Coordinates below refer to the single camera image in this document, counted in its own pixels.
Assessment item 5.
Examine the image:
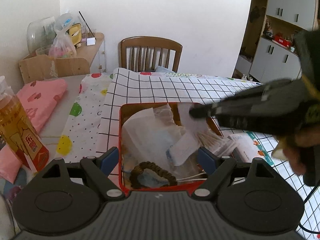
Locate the cotton swab pack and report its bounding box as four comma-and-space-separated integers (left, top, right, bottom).
196, 130, 236, 157

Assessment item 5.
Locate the brown hair scrunchie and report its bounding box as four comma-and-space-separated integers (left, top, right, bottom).
129, 161, 178, 189

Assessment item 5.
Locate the white non-woven cloth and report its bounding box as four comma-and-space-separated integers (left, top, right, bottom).
119, 103, 183, 155

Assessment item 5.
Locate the person's right hand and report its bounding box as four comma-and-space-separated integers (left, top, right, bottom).
272, 125, 319, 186

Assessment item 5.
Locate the pink white tissue packet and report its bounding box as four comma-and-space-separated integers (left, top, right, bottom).
166, 132, 200, 167

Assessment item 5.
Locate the red storage box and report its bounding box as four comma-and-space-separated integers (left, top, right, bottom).
119, 102, 225, 193

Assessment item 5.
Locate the black grid white tablecloth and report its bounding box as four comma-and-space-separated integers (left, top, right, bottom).
96, 68, 319, 233

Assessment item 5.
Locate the orange drink bottle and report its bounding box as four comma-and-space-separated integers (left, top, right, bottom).
1, 76, 49, 172

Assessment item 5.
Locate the pink folded towel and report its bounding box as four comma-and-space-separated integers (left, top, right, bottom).
1, 79, 67, 184

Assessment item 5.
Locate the light blue seat cushion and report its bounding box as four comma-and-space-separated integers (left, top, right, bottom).
155, 66, 174, 73

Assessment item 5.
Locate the wooden side cabinet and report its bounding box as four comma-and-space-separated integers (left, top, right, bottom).
76, 33, 107, 75

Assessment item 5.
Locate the cardboard box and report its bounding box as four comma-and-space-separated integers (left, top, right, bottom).
19, 55, 90, 84

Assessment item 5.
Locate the wooden chair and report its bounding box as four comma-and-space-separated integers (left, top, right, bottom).
119, 36, 183, 73

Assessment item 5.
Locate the clear plastic bag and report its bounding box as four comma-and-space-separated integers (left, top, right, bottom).
48, 13, 76, 59

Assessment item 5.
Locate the small white box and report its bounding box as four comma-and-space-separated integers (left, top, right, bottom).
86, 37, 96, 46

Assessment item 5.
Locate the yellow tissue holder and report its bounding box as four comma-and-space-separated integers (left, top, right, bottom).
69, 23, 82, 46

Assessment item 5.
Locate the grey wooden wall cabinet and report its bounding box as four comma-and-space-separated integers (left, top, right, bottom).
234, 0, 319, 82

